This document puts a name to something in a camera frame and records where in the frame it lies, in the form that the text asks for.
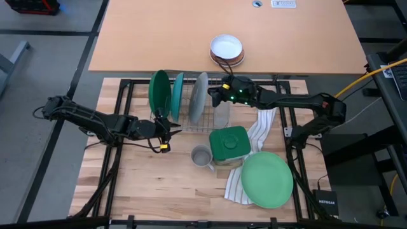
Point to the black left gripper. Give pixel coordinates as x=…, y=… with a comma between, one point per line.
x=163, y=130

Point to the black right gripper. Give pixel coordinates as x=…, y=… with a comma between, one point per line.
x=240, y=92

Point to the grey plate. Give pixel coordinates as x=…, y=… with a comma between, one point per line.
x=198, y=98

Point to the teal plate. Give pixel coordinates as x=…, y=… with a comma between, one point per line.
x=177, y=95

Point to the dark green plate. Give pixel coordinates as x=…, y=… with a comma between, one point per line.
x=160, y=92

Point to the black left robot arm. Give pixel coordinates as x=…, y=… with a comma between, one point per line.
x=89, y=121

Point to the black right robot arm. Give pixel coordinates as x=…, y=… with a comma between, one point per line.
x=295, y=100

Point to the clear plastic utensil holder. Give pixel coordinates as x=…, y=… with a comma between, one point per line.
x=222, y=116

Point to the beige floral mug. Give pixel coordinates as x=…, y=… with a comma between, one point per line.
x=202, y=158

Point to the brown rimmed plate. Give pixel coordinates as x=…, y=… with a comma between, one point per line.
x=238, y=60

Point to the green Cascade detergent tub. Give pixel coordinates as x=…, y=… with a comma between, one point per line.
x=229, y=143

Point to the white bowl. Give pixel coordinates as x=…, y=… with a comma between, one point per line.
x=226, y=47

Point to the white striped dish towel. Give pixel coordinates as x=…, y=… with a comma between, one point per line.
x=264, y=127

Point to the light brown wooden desk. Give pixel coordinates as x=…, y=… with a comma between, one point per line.
x=159, y=35

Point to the light green plate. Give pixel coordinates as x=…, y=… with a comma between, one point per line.
x=267, y=179

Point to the white power strip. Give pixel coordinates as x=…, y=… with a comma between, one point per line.
x=283, y=4

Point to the black equipment cart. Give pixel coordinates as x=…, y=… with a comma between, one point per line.
x=349, y=152

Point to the grey bench leg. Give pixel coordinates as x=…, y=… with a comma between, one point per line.
x=12, y=58

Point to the black laptop keyboard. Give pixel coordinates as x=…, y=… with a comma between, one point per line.
x=400, y=79

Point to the red and black toolbox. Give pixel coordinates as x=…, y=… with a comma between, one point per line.
x=31, y=6

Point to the black aluminium table frame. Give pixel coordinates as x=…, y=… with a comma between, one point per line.
x=125, y=89

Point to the black Netgear network switch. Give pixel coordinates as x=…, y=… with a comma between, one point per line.
x=326, y=203

